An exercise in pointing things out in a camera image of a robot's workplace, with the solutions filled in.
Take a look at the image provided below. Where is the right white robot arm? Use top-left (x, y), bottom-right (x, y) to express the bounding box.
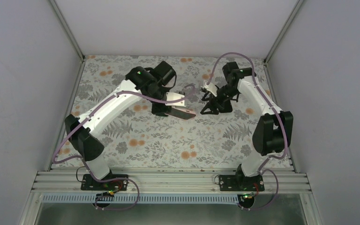
top-left (201, 62), bottom-right (293, 191)

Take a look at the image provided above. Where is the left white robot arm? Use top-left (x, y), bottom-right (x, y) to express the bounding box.
top-left (65, 61), bottom-right (177, 190)

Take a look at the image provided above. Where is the floral patterned mat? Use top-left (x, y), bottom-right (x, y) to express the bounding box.
top-left (71, 55), bottom-right (260, 168)

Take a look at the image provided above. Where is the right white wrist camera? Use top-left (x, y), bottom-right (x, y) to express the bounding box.
top-left (201, 81), bottom-right (219, 97)

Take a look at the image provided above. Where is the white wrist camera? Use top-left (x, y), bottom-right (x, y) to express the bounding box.
top-left (201, 81), bottom-right (219, 97)
top-left (165, 92), bottom-right (186, 107)

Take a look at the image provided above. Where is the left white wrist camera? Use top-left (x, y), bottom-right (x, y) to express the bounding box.
top-left (165, 92), bottom-right (186, 107)

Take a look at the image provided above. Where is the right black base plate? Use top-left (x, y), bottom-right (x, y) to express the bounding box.
top-left (218, 175), bottom-right (265, 192)

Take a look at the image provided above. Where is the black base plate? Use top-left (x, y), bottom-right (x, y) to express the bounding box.
top-left (218, 175), bottom-right (265, 192)
top-left (79, 174), bottom-right (128, 192)

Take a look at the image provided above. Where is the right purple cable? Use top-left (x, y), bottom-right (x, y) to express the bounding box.
top-left (203, 52), bottom-right (289, 211)

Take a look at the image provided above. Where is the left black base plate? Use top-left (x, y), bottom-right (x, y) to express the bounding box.
top-left (79, 174), bottom-right (128, 192)

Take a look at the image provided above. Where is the aluminium mounting rail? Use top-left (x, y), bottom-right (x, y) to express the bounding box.
top-left (31, 167), bottom-right (312, 194)

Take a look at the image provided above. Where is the white slotted cable duct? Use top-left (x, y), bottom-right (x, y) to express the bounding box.
top-left (42, 193), bottom-right (253, 204)

